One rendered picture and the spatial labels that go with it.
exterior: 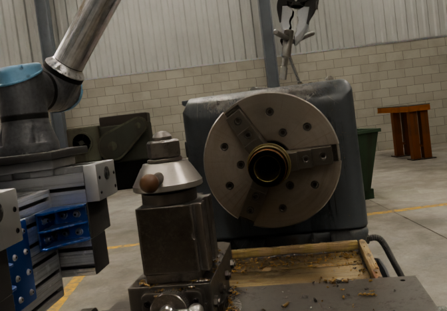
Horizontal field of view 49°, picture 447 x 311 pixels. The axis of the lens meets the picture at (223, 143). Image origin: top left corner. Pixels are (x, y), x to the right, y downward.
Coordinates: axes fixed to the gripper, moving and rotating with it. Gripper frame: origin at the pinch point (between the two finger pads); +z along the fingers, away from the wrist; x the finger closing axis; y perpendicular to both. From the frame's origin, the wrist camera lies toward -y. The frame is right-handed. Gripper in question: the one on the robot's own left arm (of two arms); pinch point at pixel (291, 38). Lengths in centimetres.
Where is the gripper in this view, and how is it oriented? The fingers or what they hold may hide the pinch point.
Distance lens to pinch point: 120.4
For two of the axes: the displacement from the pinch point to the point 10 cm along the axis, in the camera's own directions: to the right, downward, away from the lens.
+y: 3.9, -0.4, 9.2
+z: -1.2, 9.9, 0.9
